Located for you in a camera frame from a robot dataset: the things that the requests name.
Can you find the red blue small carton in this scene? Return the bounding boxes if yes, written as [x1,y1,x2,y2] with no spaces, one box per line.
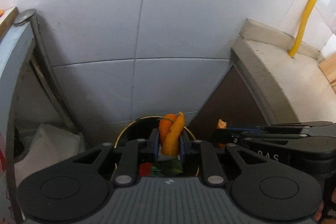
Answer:
[139,162,152,177]

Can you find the white appliance with handle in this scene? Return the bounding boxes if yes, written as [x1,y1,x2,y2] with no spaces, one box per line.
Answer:
[1,7,78,223]

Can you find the yellow vertical pipe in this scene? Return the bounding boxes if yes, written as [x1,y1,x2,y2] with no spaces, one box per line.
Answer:
[288,0,317,58]

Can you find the wooden knife block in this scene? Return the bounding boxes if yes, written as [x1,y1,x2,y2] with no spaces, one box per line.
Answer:
[319,53,336,92]

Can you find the gold rimmed trash bin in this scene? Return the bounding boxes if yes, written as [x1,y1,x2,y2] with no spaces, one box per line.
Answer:
[114,116,199,178]

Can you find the orange peel piece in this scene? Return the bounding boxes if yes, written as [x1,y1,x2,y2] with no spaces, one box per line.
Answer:
[217,119,227,149]

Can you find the orange peel pieces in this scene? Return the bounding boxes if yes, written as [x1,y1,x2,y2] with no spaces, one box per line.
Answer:
[159,111,185,157]

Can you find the serrated green leaves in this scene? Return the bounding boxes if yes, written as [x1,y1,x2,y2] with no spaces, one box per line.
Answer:
[150,157,183,177]

